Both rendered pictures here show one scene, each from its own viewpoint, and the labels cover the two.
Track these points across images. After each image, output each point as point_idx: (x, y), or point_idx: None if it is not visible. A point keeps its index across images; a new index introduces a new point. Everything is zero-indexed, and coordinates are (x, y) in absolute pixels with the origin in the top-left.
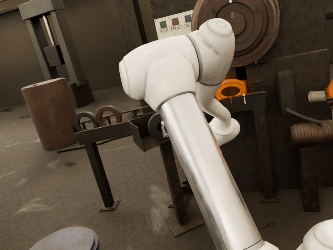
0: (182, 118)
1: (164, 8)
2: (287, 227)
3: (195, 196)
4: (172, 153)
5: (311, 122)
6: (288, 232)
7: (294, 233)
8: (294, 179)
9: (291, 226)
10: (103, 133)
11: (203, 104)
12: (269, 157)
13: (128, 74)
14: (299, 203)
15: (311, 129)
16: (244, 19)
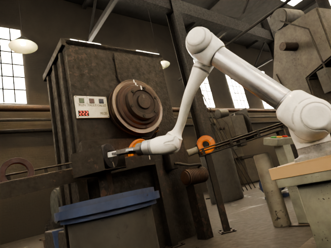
0: (233, 53)
1: (82, 91)
2: (207, 245)
3: (257, 78)
4: (113, 188)
5: (192, 168)
6: (212, 245)
7: (215, 244)
8: (182, 230)
9: (209, 244)
10: (8, 188)
11: (194, 92)
12: (169, 204)
13: (205, 30)
14: (196, 240)
15: (196, 170)
16: (149, 100)
